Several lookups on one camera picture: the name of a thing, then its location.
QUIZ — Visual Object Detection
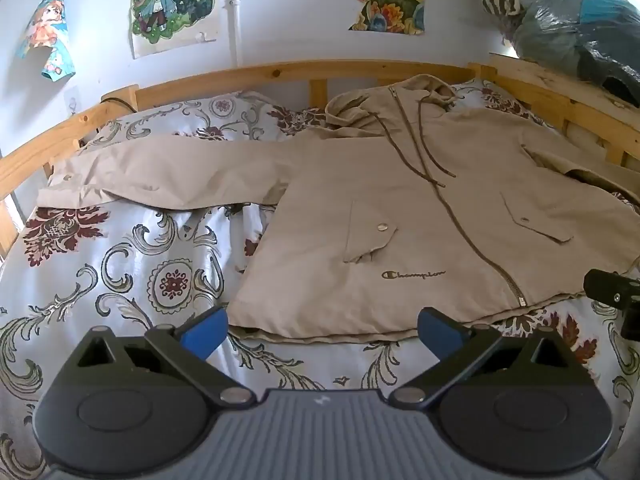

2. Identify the white wall cable duct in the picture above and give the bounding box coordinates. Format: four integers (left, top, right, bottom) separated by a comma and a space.
226, 0, 242, 63

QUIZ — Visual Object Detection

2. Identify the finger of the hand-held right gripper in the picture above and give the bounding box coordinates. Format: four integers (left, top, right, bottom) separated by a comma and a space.
583, 268, 640, 339

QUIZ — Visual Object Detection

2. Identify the wooden bed frame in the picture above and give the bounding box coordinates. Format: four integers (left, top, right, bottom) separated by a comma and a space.
0, 52, 640, 256

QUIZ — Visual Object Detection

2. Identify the floral patterned duvet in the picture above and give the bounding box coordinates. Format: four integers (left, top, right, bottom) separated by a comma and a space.
0, 77, 640, 480

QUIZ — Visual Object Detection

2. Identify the black cable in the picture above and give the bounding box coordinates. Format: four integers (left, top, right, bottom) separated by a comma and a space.
101, 96, 138, 113

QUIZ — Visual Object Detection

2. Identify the floral patterned pillow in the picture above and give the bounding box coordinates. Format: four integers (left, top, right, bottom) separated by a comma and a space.
90, 91, 301, 142

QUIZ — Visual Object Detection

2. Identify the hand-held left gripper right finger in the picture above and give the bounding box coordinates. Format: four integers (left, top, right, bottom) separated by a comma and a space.
390, 306, 570, 409

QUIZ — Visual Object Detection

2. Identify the beige hooded zip jacket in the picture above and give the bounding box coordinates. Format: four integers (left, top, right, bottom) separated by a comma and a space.
37, 74, 640, 345

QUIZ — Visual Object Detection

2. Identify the green cartoon figure wall poster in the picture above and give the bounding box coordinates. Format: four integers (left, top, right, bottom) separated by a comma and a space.
130, 0, 221, 60

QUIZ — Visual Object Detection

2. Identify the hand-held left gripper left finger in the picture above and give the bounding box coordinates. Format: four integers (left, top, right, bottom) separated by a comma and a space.
74, 305, 257, 409

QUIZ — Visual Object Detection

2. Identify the clear plastic bag of clothes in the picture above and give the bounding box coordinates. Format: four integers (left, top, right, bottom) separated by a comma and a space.
462, 0, 640, 108

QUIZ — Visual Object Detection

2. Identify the torn cartoon girl wall poster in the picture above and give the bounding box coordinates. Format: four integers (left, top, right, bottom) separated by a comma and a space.
15, 0, 77, 82

